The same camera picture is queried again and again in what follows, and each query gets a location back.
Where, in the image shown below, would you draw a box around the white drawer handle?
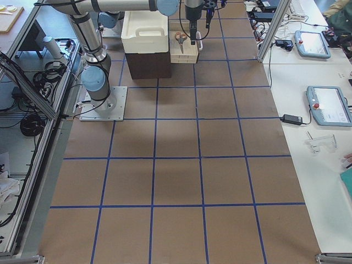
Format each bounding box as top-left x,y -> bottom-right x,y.
196,31 -> 203,51

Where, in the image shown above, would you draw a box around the orange grey handled scissors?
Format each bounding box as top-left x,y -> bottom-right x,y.
175,31 -> 188,54

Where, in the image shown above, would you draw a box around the light wooden drawer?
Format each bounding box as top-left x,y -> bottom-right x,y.
169,20 -> 199,64

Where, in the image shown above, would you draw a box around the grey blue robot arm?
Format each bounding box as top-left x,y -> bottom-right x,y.
46,1 -> 204,84
203,0 -> 227,29

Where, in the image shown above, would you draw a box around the dark brown drawer cabinet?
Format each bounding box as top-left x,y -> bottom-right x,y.
125,52 -> 172,80

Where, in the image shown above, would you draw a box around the white plastic tray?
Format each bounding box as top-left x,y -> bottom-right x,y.
121,11 -> 169,54

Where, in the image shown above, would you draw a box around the upper grey teach pendant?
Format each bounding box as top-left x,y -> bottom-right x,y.
294,30 -> 331,59

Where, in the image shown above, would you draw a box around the grey teach pendant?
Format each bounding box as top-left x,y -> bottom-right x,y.
294,30 -> 331,59
306,86 -> 351,127

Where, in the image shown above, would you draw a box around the black power adapter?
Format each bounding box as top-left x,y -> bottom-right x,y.
280,114 -> 303,125

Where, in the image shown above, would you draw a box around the lower grey teach pendant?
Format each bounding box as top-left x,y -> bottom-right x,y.
306,86 -> 351,127

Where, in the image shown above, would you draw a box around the wooden cutting board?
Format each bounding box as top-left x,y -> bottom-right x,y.
1,5 -> 24,33

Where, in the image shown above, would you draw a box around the teal cloth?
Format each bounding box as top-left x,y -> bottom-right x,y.
340,168 -> 352,197

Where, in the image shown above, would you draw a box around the aluminium frame post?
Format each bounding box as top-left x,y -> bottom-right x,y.
257,0 -> 291,63

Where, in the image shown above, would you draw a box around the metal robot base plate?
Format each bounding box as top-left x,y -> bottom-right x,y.
79,86 -> 128,122

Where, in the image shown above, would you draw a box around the clear acrylic bracket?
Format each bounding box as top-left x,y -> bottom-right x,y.
306,131 -> 338,154

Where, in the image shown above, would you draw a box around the coiled black cable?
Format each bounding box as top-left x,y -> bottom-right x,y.
20,113 -> 45,138

